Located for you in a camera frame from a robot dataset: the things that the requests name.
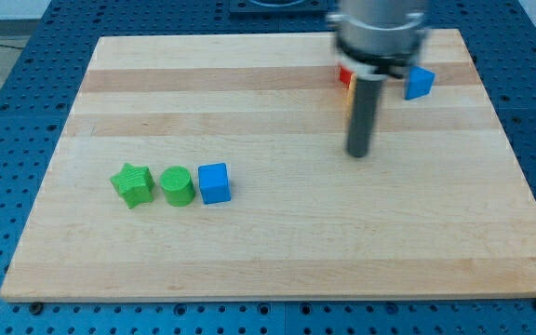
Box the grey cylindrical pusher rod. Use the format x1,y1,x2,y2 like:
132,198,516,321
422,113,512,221
345,74,384,158

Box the blue triangle block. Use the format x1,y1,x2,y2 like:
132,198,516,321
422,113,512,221
405,66,436,101

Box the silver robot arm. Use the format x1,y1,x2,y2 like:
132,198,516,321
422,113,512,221
327,0,427,158

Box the blue cube block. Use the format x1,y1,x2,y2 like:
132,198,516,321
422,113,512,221
198,163,232,205

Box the yellow block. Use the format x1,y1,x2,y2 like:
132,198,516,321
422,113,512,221
344,74,356,123

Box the red block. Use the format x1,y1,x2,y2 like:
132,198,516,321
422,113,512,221
339,64,354,87

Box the wooden board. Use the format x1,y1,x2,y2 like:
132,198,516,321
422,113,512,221
0,29,536,302

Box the green cylinder block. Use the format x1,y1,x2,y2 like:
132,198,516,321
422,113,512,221
159,166,195,207

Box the green star block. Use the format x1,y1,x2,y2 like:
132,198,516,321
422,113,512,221
110,163,154,208

